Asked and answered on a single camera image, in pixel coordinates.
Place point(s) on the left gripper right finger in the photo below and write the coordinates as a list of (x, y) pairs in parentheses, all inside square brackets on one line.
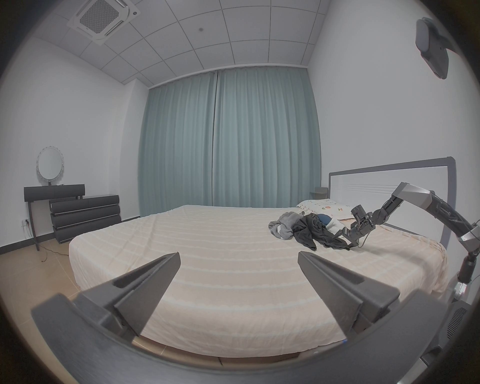
[(337, 292)]

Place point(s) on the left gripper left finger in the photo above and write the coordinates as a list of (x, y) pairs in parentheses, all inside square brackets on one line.
[(146, 292)]

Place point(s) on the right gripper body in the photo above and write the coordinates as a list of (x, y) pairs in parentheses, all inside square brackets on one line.
[(358, 232)]

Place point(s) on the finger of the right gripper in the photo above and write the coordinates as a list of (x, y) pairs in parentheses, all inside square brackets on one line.
[(355, 244), (342, 233)]

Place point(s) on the black T-shirt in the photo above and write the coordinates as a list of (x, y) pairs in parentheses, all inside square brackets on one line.
[(311, 232)]

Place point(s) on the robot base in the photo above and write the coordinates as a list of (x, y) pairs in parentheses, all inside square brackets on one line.
[(457, 322)]

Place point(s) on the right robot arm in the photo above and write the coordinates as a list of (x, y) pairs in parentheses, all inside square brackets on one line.
[(416, 195)]

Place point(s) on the bed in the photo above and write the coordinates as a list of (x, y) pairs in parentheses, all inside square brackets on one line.
[(225, 243)]

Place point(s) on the white garment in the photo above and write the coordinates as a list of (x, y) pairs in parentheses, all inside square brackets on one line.
[(335, 224)]

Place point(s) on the dark blue garment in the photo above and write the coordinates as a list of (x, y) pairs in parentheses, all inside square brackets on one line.
[(325, 218)]

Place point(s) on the white printed pillow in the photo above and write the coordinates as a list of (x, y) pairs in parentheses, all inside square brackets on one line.
[(326, 206)]

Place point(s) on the grey bedside table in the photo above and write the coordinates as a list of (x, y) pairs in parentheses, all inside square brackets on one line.
[(319, 192)]

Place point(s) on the grey garment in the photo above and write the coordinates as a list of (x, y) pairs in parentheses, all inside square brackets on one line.
[(285, 225)]

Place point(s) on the black chest of drawers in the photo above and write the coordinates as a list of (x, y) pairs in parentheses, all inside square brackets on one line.
[(86, 221)]

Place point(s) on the blue-green curtain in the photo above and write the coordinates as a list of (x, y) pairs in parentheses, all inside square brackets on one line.
[(266, 142), (176, 150)]

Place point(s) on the black dressing table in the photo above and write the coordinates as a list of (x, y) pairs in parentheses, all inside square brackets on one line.
[(52, 192)]

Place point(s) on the round white-framed mirror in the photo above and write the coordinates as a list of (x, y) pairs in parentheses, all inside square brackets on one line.
[(50, 164)]

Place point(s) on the white ceiling air vent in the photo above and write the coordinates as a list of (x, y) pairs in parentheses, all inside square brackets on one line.
[(103, 18)]

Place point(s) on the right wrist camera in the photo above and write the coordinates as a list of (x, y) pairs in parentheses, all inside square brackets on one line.
[(362, 214)]

